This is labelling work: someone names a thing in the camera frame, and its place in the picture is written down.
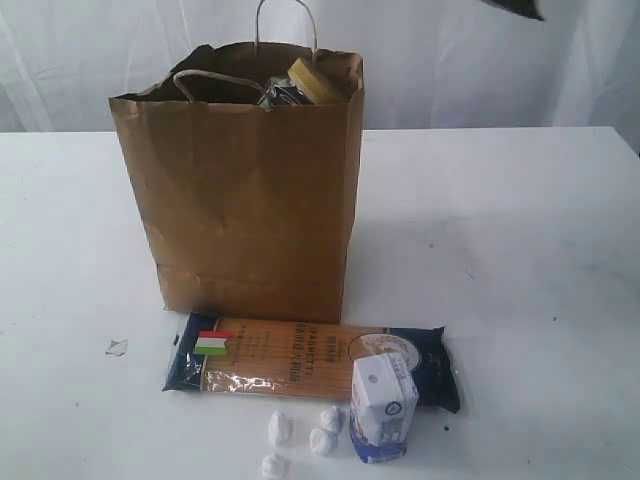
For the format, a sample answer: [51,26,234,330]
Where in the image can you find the brown stand-up pouch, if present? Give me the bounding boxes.
[483,0,545,21]

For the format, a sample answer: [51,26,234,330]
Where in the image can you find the clear plastic scrap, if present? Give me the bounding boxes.
[105,339,128,357]

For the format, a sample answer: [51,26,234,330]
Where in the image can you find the white crumpled wad upper left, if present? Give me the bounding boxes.
[268,410,292,447]

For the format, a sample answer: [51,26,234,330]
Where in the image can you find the clear nut jar gold lid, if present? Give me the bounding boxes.
[258,58,346,110]

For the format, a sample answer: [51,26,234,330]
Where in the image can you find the white crumpled wad bottom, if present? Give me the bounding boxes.
[260,453,289,480]

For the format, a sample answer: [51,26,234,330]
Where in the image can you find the brown paper bag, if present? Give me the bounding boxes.
[109,39,365,323]

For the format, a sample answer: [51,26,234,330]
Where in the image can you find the spaghetti packet dark blue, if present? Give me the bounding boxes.
[164,313,461,413]

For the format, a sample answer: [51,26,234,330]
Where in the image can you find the white crumpled wad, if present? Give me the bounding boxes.
[260,453,289,480]
[309,427,336,456]
[268,410,292,447]
[320,405,345,435]

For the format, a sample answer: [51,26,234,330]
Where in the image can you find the white crumpled wad lower right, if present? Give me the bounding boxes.
[309,427,336,456]

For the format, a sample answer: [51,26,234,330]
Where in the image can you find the white crumpled wad upper right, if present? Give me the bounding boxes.
[320,405,345,435]

